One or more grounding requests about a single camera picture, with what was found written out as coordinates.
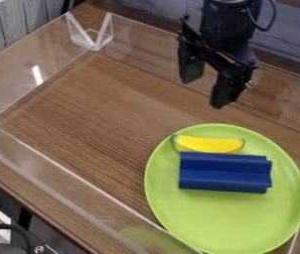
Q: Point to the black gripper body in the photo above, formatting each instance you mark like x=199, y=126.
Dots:
x=221, y=33

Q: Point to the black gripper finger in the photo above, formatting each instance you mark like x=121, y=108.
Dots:
x=233, y=81
x=192, y=65

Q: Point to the blue ridged block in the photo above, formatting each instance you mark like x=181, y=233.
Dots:
x=224, y=172

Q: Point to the green round plate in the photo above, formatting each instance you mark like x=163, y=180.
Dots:
x=225, y=222

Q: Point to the yellow banana-shaped toy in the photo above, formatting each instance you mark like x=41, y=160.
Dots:
x=185, y=143

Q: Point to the black device with knob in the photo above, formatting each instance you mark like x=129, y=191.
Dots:
x=45, y=239

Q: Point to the clear acrylic barrier wall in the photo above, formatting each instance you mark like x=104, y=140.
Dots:
x=90, y=99

